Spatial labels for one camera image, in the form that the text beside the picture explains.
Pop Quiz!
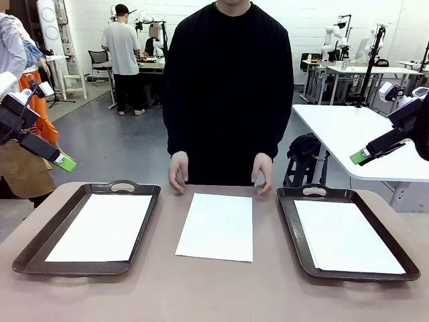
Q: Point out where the black pole stand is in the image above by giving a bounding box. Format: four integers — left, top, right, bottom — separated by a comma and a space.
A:
355, 25, 387, 109

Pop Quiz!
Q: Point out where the background work desk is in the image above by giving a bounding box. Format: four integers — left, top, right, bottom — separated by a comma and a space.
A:
135, 59, 166, 108

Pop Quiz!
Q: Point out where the white wooden stool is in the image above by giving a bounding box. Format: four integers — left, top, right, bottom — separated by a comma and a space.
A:
62, 66, 88, 100

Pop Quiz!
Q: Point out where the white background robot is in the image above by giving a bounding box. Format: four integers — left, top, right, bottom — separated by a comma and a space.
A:
133, 11, 168, 36

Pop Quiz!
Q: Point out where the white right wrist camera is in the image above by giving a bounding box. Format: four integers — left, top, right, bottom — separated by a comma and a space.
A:
378, 81, 407, 102

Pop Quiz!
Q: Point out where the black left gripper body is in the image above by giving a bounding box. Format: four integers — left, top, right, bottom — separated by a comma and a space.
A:
0, 90, 42, 145

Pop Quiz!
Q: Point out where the grey plastic stool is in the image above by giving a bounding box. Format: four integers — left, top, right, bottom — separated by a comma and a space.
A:
139, 83, 159, 108

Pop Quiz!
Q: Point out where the seated person in black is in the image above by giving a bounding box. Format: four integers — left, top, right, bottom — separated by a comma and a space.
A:
144, 25, 166, 58

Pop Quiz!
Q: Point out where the person's left hand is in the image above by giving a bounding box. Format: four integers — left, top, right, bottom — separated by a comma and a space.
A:
251, 152, 274, 197

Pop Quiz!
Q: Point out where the long white desk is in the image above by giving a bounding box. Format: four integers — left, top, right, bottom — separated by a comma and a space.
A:
303, 60, 424, 107

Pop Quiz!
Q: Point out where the white A4 paper stack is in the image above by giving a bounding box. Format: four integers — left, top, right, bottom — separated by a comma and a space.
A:
174, 193, 254, 263

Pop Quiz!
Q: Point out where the person's right forearm black sleeve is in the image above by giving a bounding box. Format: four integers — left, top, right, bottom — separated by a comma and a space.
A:
163, 100, 188, 158

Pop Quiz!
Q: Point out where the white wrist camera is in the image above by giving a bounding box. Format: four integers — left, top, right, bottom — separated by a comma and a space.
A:
378, 81, 407, 102
29, 80, 55, 99

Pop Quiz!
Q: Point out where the person in white t-shirt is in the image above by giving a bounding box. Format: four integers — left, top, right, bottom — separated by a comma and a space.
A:
101, 3, 147, 117

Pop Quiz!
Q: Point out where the person's right hand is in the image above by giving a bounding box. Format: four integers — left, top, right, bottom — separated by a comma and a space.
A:
168, 150, 190, 195

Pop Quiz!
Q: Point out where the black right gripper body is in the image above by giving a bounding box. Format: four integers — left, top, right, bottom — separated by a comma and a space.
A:
387, 96, 424, 139

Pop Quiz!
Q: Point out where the black office chair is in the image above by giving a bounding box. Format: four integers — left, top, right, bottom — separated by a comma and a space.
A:
87, 49, 111, 83

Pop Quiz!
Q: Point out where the brown plastic serving tray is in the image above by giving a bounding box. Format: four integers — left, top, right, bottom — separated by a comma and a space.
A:
275, 183, 422, 282
11, 180, 162, 278

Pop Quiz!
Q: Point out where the person in striped shirt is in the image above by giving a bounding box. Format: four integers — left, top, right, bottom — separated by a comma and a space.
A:
0, 0, 57, 209

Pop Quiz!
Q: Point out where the person in black sweater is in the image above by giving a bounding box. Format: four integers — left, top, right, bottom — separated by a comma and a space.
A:
162, 0, 295, 187

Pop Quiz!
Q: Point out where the black step stool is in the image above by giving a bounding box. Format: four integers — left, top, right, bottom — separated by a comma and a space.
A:
283, 156, 331, 188

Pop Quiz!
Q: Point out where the white tower air conditioner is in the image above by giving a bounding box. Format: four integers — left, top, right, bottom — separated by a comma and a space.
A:
36, 0, 65, 56

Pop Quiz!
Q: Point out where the small white desk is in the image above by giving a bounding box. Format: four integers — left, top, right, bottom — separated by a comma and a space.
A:
397, 59, 429, 89

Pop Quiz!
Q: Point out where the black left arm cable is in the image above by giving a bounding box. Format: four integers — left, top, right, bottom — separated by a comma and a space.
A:
0, 87, 38, 144

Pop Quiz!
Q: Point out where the person's left forearm black sleeve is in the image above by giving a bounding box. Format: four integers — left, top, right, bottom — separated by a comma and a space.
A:
259, 100, 295, 160

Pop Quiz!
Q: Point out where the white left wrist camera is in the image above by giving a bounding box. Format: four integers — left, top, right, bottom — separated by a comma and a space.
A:
29, 80, 55, 99

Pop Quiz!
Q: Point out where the black desk chair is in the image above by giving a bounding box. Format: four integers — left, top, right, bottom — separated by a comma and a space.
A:
300, 52, 323, 73

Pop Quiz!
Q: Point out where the person in orange pants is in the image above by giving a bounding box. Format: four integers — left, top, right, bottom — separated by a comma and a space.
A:
15, 15, 60, 142

